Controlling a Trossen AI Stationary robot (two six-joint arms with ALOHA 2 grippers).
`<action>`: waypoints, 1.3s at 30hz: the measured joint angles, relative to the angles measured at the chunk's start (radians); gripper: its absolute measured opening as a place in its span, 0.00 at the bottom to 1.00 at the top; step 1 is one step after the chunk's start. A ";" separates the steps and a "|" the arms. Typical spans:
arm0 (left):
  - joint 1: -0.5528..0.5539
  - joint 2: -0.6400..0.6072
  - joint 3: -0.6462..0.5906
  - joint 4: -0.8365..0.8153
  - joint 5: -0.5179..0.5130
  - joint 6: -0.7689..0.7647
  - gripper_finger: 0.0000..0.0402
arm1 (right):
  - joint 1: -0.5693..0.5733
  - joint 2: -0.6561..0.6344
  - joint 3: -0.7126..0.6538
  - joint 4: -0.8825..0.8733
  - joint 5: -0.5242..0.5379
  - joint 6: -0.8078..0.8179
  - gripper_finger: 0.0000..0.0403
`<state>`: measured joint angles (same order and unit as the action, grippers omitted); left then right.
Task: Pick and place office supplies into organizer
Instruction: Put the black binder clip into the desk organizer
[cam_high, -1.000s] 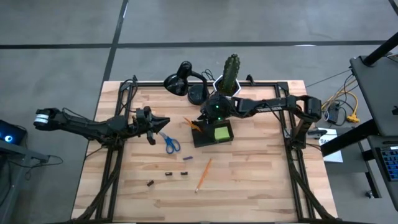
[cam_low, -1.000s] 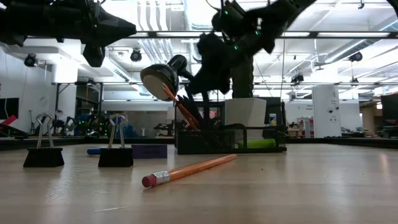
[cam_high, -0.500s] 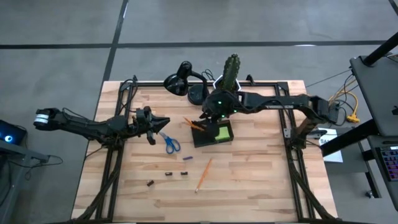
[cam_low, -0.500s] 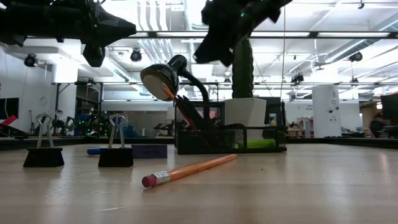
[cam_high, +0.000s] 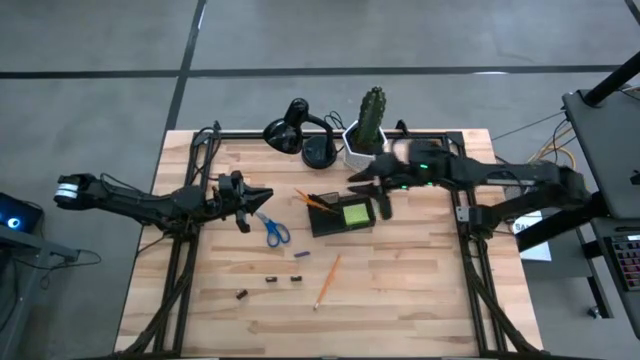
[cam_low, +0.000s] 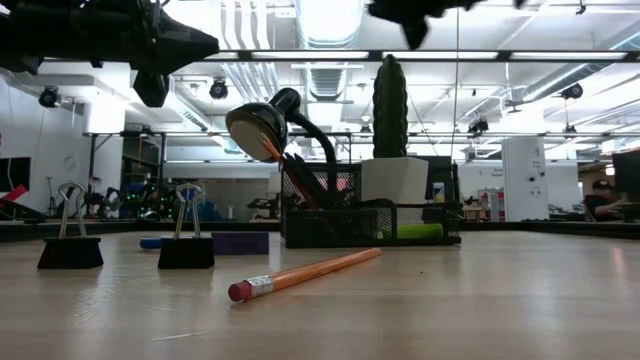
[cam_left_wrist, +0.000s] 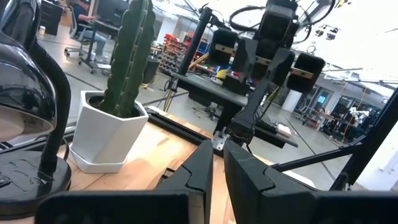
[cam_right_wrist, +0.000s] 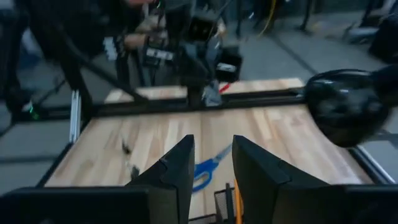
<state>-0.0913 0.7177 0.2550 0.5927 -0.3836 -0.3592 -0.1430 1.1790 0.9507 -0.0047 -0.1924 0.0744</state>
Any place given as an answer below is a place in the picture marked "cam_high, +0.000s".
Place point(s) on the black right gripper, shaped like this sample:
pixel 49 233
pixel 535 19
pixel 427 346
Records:
pixel 425 175

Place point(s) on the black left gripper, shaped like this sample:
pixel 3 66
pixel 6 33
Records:
pixel 230 204

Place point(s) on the green sticky note pad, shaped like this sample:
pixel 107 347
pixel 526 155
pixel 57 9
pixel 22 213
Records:
pixel 356 214

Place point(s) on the orange pencil pink eraser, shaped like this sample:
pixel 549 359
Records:
pixel 327 282
pixel 320 206
pixel 310 198

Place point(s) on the purple eraser block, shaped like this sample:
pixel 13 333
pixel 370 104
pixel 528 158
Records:
pixel 301 254

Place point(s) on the black binder clip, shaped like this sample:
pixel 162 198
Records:
pixel 296 278
pixel 270 279
pixel 242 294

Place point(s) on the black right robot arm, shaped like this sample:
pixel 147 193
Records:
pixel 500 172

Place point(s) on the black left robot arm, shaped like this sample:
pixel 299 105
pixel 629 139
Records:
pixel 140 202

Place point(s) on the black mesh desk organizer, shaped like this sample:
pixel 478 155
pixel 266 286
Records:
pixel 352 229

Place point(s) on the white hexagonal plant pot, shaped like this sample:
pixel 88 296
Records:
pixel 357 161

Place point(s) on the black gooseneck desk lamp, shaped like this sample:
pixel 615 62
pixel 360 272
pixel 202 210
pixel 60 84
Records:
pixel 320 152

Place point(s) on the green cactus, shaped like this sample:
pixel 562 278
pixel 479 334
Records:
pixel 370 117

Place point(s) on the white paper sheet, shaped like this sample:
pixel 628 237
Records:
pixel 537 252

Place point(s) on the black desk support bar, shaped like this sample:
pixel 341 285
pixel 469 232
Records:
pixel 560 225

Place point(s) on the grey metal stand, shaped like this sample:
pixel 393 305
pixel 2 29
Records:
pixel 30 245

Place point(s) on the blue lit black device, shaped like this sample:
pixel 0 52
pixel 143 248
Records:
pixel 25 212

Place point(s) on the grey desk top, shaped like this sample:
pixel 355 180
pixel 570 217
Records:
pixel 610 150

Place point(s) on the black desk castor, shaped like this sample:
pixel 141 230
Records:
pixel 594 312

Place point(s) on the black stand pole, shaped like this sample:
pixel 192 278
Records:
pixel 610 82

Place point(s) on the backlit computer keyboard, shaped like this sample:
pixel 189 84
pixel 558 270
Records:
pixel 627 260

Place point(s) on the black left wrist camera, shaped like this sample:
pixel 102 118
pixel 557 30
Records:
pixel 231 181

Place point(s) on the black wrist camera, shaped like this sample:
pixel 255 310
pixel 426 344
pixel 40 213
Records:
pixel 231 181
pixel 425 150

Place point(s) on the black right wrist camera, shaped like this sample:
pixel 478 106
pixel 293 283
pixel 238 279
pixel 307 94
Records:
pixel 425 150

